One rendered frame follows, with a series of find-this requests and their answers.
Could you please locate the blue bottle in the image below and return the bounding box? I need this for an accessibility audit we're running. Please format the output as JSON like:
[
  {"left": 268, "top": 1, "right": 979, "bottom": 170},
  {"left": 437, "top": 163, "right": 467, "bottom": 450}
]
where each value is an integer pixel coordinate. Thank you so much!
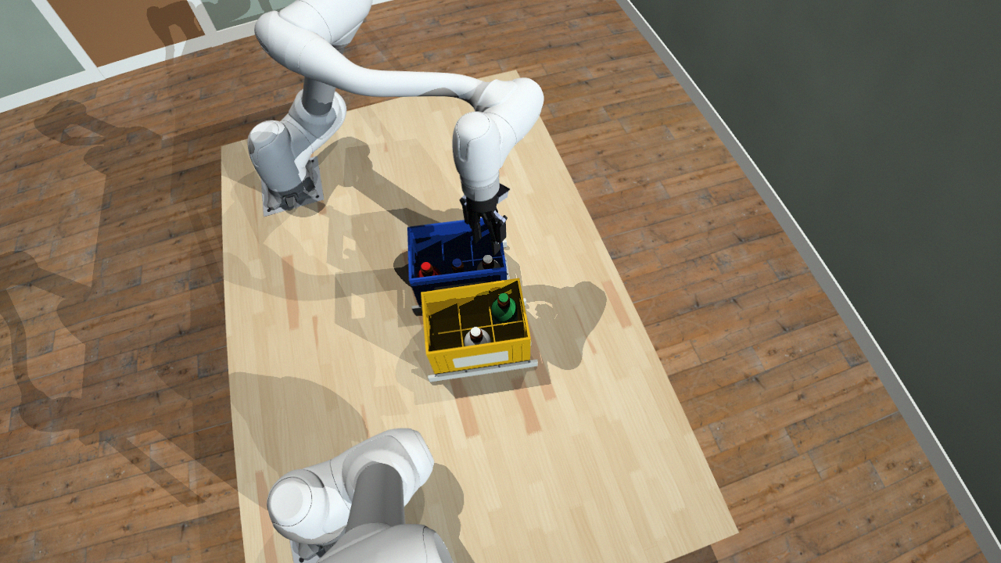
[{"left": 447, "top": 259, "right": 471, "bottom": 274}]

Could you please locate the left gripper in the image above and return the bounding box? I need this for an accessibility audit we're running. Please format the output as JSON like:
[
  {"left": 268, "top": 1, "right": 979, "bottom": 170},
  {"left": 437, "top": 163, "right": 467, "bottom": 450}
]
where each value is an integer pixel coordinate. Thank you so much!
[{"left": 459, "top": 194, "right": 508, "bottom": 256}]

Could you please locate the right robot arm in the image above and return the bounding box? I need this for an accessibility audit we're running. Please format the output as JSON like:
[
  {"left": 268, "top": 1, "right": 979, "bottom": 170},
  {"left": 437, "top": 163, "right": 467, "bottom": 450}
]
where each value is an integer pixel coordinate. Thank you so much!
[{"left": 267, "top": 428, "right": 453, "bottom": 563}]

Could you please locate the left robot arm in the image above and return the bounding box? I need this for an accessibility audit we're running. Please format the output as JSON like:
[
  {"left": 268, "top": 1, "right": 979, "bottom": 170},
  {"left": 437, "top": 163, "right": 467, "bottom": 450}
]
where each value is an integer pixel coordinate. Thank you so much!
[{"left": 248, "top": 0, "right": 544, "bottom": 210}]

